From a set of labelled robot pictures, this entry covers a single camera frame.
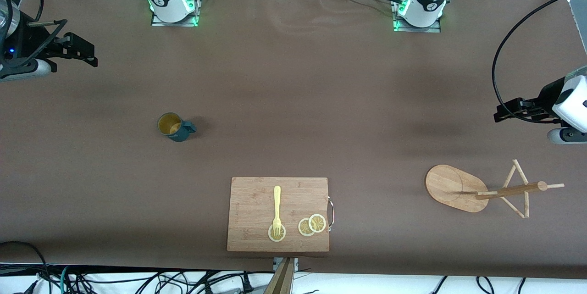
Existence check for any teal cable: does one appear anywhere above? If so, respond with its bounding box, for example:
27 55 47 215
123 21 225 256
58 266 71 294

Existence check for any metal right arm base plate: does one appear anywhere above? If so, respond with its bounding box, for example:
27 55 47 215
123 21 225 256
150 0 200 28

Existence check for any teal cup with yellow inside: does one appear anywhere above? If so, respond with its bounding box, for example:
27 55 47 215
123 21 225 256
157 112 197 143

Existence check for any black cable with plug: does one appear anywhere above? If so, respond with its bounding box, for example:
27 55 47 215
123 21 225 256
202 271 255 294

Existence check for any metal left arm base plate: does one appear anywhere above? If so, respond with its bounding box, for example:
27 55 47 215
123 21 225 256
392 0 442 33

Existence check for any metal clamp bracket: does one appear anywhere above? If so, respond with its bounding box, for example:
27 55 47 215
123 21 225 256
273 257 299 273

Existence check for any wooden cup rack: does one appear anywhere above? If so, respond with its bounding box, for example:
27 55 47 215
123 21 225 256
425 159 565 219

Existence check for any brown table cover sheet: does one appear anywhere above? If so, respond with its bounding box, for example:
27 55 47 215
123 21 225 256
0 0 587 280

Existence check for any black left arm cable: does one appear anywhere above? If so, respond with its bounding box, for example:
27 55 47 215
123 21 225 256
492 0 587 122

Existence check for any yellow plastic fork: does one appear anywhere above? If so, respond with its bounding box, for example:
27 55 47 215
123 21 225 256
272 186 282 239

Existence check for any lemon slice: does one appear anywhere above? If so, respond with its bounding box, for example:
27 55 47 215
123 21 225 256
308 214 327 233
268 224 287 243
298 217 317 237

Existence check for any wooden cutting board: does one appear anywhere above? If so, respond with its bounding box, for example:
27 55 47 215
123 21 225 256
227 177 335 253

